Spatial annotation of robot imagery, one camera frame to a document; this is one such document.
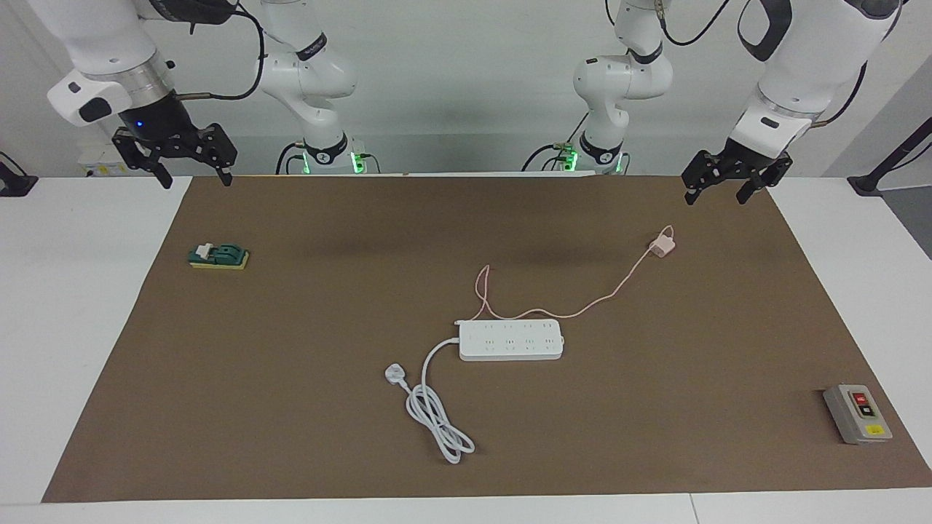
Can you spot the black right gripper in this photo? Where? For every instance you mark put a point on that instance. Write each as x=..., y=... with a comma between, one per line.
x=156, y=120

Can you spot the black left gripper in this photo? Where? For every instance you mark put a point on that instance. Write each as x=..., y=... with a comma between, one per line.
x=750, y=161

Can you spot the pink charger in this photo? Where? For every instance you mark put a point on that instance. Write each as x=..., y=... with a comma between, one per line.
x=662, y=247

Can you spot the white power strip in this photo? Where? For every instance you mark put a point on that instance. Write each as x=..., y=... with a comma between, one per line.
x=510, y=342

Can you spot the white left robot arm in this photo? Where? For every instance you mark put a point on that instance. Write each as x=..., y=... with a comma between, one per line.
x=801, y=65

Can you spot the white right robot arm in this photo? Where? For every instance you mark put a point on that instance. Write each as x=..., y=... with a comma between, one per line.
x=95, y=36

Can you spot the white box with yellow labels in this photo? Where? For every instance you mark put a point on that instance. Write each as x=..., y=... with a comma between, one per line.
x=102, y=169

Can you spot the black clamp stand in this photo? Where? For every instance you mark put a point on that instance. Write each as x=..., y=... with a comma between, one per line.
x=866, y=184

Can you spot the black table clamp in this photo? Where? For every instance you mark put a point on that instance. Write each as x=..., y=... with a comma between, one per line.
x=14, y=183

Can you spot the brown table mat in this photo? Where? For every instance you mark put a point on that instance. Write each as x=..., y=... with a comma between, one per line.
x=291, y=437

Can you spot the green knife switch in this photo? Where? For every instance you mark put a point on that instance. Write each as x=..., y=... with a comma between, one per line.
x=226, y=255

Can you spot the grey push-button switch box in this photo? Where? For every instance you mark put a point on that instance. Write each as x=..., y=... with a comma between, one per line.
x=859, y=415

